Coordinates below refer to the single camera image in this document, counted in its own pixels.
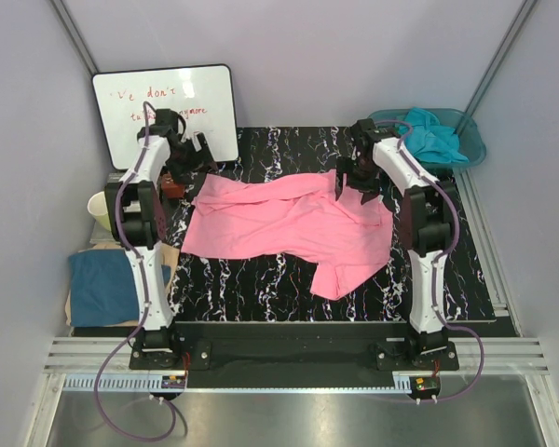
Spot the black marbled table mat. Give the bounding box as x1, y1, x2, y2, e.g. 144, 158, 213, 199
170, 127, 495, 322

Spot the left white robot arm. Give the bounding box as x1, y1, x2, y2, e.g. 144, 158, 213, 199
104, 102, 218, 370

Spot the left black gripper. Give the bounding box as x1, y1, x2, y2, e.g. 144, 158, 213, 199
166, 132, 217, 184

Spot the white slotted cable duct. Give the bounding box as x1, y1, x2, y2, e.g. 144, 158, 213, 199
63, 373, 411, 394

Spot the folded blue t shirt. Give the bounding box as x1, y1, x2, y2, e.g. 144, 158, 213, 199
68, 250, 139, 327

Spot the teal plastic basin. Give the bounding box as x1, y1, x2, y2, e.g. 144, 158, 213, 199
369, 108, 486, 170

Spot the white whiteboard black frame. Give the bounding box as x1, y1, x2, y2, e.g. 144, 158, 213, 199
92, 64, 239, 170

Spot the turquoise t shirt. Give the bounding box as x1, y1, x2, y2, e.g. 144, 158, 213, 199
398, 107, 469, 164

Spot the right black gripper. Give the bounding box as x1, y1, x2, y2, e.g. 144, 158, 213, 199
334, 156, 380, 205

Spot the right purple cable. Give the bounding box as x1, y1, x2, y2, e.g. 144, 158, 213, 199
367, 118, 485, 404

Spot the purple cable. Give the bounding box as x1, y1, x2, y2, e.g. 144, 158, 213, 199
95, 100, 190, 443
367, 118, 485, 404

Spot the pink t shirt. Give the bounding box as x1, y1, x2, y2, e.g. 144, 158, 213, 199
181, 170, 393, 301

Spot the aluminium extrusion rail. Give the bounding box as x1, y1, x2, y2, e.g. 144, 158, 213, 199
46, 337, 549, 375

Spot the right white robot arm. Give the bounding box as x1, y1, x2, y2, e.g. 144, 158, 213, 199
334, 118, 459, 370

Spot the dark red small box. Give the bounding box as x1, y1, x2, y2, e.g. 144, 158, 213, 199
160, 173, 185, 199

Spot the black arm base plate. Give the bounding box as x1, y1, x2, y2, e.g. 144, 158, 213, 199
130, 322, 459, 392

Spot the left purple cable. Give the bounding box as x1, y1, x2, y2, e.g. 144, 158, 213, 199
95, 100, 190, 443

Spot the yellow green mug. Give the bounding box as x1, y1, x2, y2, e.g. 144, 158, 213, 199
87, 191, 111, 231

